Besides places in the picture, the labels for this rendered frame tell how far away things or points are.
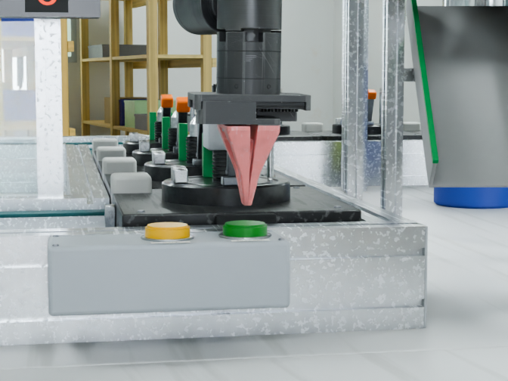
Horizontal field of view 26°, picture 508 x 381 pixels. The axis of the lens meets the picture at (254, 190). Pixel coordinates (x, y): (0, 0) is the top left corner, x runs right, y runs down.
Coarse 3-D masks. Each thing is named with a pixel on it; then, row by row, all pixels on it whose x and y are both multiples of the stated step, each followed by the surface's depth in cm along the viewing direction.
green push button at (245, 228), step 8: (232, 224) 98; (240, 224) 98; (248, 224) 98; (256, 224) 98; (264, 224) 99; (224, 232) 98; (232, 232) 97; (240, 232) 97; (248, 232) 97; (256, 232) 97; (264, 232) 98
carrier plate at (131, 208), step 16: (160, 192) 127; (304, 192) 127; (320, 192) 127; (128, 208) 112; (144, 208) 112; (160, 208) 112; (176, 208) 112; (192, 208) 112; (208, 208) 112; (224, 208) 112; (240, 208) 112; (256, 208) 112; (272, 208) 112; (288, 208) 112; (304, 208) 112; (320, 208) 112; (336, 208) 112; (352, 208) 112; (128, 224) 107; (144, 224) 107; (192, 224) 108; (208, 224) 108
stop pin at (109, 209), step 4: (108, 204) 118; (112, 204) 118; (104, 208) 118; (108, 208) 118; (112, 208) 118; (104, 212) 118; (108, 212) 118; (112, 212) 118; (104, 216) 118; (108, 216) 118; (112, 216) 118; (104, 220) 119; (108, 220) 118; (112, 220) 118; (104, 224) 119; (108, 224) 118; (112, 224) 118
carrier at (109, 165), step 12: (192, 120) 144; (180, 132) 148; (192, 132) 144; (180, 144) 148; (192, 144) 144; (156, 156) 142; (180, 156) 149; (192, 156) 144; (108, 168) 151; (120, 168) 151; (132, 168) 151; (144, 168) 144; (156, 168) 140; (168, 168) 139; (192, 168) 138; (108, 180) 142; (156, 180) 140; (288, 180) 142; (108, 192) 136
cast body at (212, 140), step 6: (204, 126) 120; (210, 126) 116; (216, 126) 116; (204, 132) 120; (210, 132) 116; (216, 132) 116; (204, 138) 120; (210, 138) 116; (216, 138) 116; (204, 144) 121; (210, 144) 116; (216, 144) 116; (222, 144) 116
